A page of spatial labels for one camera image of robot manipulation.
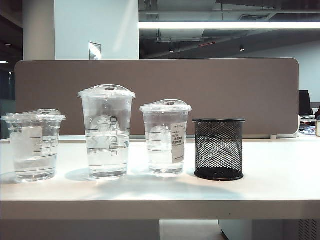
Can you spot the silver wall sign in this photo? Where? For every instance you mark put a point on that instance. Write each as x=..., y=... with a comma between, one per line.
x=94, y=51

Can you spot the large clear plastic cup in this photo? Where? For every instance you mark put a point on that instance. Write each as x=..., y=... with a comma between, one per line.
x=107, y=150

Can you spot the black ceiling spotlight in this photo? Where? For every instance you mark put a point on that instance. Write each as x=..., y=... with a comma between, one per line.
x=241, y=48
x=171, y=49

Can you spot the small clear plastic cup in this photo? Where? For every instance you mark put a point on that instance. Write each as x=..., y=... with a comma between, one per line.
x=32, y=152

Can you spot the black mesh pen holder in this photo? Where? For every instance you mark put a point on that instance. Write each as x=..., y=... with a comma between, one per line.
x=217, y=152

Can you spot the long ceiling light strip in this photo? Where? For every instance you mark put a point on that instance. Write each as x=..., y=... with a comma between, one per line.
x=225, y=25

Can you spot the beige box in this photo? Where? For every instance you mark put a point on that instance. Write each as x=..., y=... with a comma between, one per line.
x=318, y=128

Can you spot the black computer monitor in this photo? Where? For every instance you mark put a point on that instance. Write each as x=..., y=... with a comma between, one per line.
x=304, y=102

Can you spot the white partition foot bracket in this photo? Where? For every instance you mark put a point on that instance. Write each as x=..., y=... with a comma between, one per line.
x=273, y=136

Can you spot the medium clear plastic cup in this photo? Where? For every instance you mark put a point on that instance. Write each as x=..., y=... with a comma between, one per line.
x=162, y=140

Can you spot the brown desk partition panel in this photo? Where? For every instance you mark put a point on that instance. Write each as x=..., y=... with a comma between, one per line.
x=200, y=82

